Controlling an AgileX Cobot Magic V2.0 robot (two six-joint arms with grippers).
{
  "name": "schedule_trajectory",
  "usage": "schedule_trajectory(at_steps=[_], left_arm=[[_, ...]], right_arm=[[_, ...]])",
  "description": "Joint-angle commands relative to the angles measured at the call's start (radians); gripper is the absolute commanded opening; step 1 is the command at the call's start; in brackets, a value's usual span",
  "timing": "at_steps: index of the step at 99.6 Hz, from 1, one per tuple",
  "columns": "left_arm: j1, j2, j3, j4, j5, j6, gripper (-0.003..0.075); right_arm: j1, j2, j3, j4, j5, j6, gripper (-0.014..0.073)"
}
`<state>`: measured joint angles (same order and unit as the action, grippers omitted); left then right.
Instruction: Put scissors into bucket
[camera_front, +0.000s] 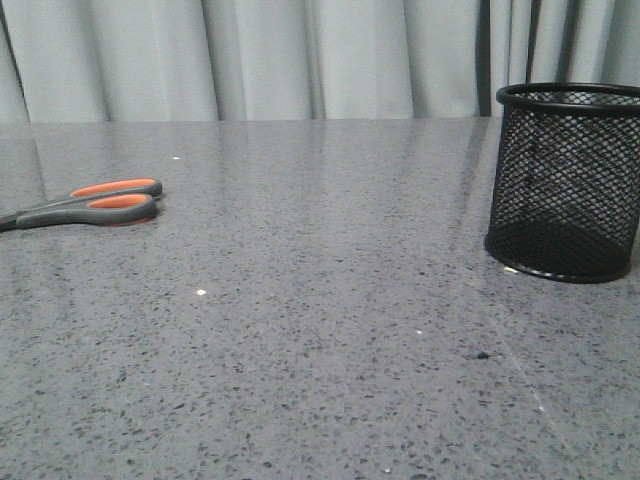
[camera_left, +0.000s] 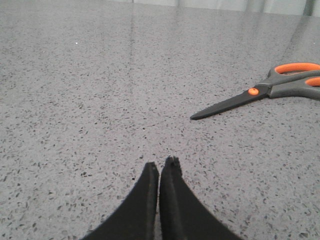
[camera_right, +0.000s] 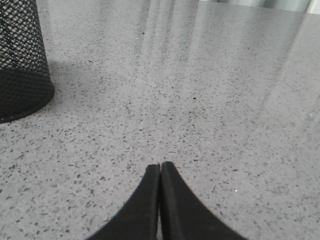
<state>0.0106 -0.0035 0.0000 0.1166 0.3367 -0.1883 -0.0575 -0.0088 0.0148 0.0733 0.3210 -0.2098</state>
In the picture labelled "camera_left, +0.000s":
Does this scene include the pale grey curtain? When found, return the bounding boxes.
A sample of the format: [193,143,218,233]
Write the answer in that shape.
[104,0,320,17]

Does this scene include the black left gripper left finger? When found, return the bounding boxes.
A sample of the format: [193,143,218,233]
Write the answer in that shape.
[84,162,159,240]

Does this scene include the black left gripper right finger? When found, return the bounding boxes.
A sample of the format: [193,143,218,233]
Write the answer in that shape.
[159,156,240,240]

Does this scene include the orange grey handled scissors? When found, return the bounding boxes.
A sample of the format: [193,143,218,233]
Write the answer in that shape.
[190,62,320,120]

